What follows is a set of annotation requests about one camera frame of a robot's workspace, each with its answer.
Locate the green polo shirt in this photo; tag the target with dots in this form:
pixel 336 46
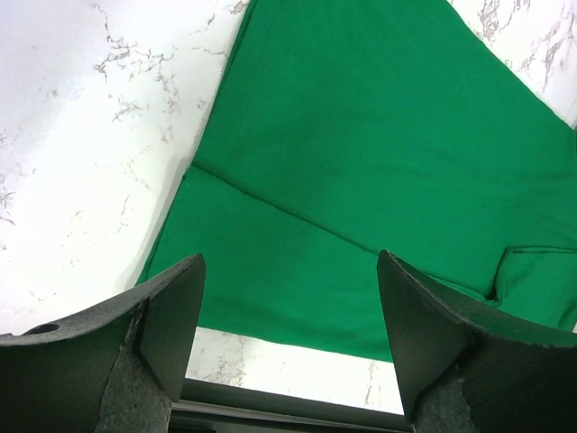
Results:
pixel 345 128

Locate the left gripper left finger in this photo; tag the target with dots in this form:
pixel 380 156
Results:
pixel 117 366

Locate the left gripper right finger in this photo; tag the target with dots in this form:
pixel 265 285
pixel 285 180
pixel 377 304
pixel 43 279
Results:
pixel 464 366

